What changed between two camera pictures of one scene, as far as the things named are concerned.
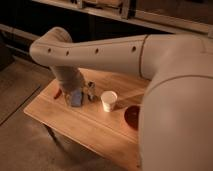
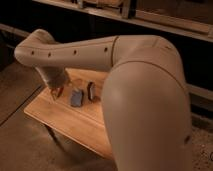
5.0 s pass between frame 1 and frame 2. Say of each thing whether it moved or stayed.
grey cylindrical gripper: moved
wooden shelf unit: stayed
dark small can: stayed
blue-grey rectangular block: stayed
